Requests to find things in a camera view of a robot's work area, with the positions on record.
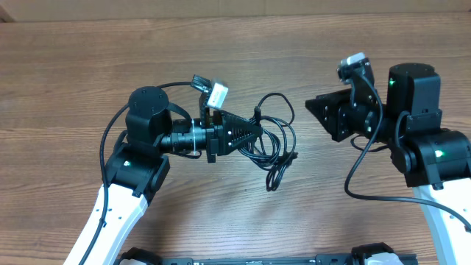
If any thick black USB cable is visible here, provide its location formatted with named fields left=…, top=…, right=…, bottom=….
left=237, top=116, right=299, bottom=193

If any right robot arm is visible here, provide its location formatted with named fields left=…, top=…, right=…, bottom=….
left=305, top=59, right=470, bottom=264

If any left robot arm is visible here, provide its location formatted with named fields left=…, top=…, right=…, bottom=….
left=65, top=84, right=263, bottom=264

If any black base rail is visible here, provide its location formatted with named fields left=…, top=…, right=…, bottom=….
left=117, top=241, right=419, bottom=265

